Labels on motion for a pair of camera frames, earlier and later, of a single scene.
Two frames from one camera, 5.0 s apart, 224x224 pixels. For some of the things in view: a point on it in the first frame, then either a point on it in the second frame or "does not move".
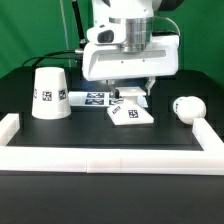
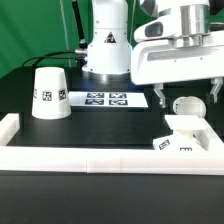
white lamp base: (132, 107) → (185, 136)
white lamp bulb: (189, 108) does not move
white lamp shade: (50, 97) does not move
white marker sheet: (103, 98) does not move
